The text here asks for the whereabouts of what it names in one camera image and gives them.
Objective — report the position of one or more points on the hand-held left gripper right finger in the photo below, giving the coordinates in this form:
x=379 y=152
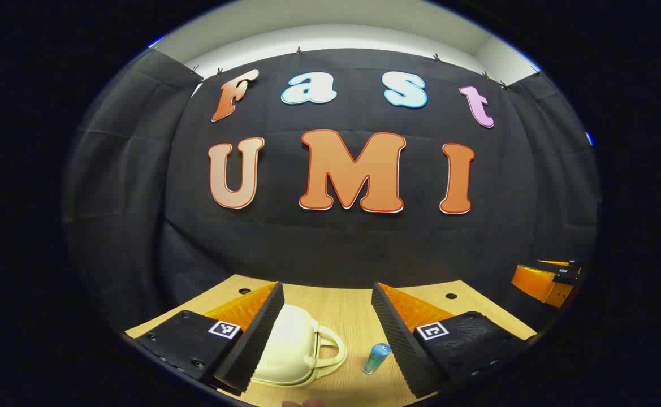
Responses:
x=399 y=339

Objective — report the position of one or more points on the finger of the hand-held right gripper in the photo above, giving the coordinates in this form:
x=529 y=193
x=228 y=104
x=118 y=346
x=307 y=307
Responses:
x=559 y=262
x=539 y=282

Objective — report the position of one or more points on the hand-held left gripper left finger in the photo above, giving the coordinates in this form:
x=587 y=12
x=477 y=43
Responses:
x=256 y=339

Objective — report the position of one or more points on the blue skin care bottle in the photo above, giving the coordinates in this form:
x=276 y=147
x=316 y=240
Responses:
x=376 y=358

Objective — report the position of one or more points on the pale yellow suitcase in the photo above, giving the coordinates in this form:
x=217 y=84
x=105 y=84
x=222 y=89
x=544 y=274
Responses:
x=288 y=350

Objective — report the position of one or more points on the black backdrop cloth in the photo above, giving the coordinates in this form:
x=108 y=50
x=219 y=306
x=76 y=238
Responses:
x=341 y=249

